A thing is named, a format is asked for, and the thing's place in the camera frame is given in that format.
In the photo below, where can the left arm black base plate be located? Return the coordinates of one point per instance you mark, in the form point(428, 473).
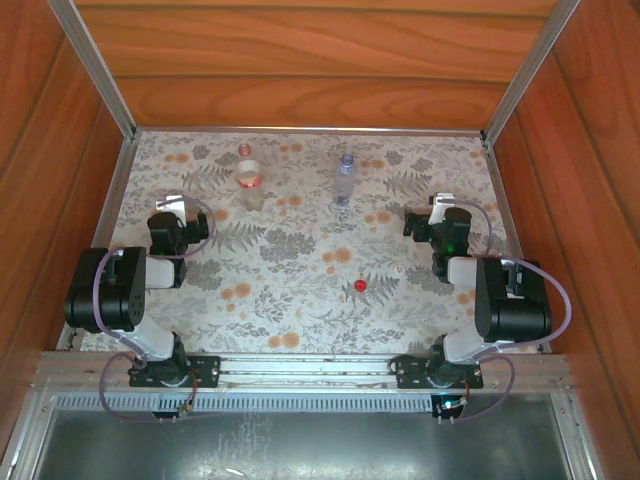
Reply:
point(205, 372)

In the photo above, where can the clear purple-tinted bottle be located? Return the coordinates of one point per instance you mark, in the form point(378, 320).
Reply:
point(344, 180)

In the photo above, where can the white bottle cap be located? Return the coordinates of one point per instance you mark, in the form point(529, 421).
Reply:
point(399, 268)

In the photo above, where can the aluminium frame side rail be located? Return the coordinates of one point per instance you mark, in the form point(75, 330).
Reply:
point(117, 200)
point(500, 200)

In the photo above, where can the aluminium frame crossbar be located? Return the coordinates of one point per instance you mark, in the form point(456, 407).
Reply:
point(310, 130)

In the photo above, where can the aluminium mounting rail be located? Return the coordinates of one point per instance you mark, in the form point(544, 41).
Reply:
point(310, 367)

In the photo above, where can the floral tablecloth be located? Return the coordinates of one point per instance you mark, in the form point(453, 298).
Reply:
point(300, 310)

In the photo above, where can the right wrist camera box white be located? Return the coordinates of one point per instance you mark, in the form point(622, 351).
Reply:
point(440, 207)

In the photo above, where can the black controller board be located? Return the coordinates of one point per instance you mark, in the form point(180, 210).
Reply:
point(450, 404)
point(162, 414)

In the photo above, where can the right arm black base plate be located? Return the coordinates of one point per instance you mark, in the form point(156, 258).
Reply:
point(407, 372)

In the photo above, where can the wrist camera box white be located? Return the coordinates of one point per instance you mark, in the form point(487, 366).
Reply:
point(440, 207)
point(172, 202)

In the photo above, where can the shiny metal sheet panel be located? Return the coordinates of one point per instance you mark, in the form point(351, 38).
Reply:
point(300, 445)

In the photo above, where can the aluminium frame post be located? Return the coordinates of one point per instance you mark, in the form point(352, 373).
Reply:
point(95, 70)
point(530, 70)

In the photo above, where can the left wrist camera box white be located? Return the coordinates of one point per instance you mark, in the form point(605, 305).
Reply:
point(172, 202)

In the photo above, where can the red bottle cap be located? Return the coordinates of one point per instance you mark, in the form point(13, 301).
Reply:
point(360, 285)

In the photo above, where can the clear bottle with red label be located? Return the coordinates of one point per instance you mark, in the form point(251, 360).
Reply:
point(249, 175)

